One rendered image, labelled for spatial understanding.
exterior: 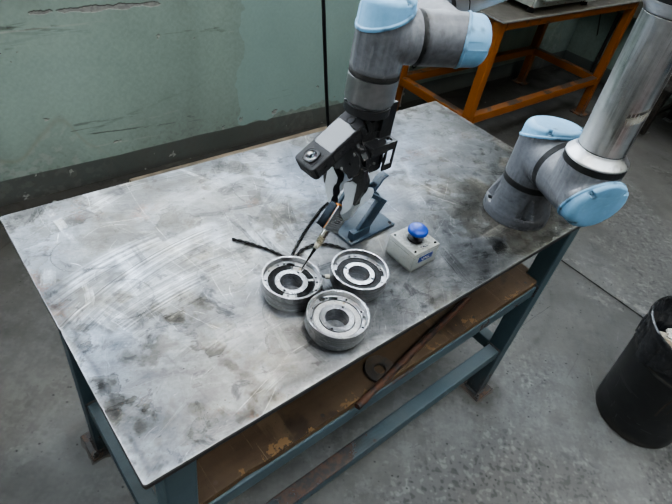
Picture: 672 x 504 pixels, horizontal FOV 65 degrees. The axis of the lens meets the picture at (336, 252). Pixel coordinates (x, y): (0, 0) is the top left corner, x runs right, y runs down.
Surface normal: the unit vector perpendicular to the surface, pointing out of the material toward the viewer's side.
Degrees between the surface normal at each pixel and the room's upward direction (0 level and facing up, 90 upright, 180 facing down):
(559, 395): 0
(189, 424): 0
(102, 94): 90
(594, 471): 0
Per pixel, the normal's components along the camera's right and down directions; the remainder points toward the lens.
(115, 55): 0.63, 0.59
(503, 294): 0.15, -0.73
